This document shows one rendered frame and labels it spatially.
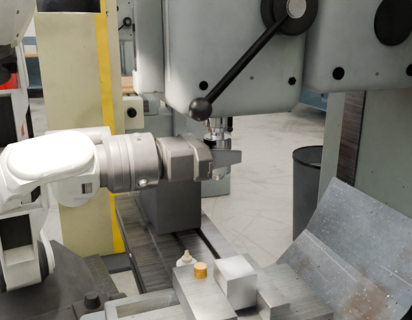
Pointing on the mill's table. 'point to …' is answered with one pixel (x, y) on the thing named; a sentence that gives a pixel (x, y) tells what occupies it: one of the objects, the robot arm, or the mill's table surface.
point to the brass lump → (200, 270)
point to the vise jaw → (200, 296)
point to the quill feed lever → (286, 28)
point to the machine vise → (133, 306)
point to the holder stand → (173, 206)
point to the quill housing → (227, 58)
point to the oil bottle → (186, 260)
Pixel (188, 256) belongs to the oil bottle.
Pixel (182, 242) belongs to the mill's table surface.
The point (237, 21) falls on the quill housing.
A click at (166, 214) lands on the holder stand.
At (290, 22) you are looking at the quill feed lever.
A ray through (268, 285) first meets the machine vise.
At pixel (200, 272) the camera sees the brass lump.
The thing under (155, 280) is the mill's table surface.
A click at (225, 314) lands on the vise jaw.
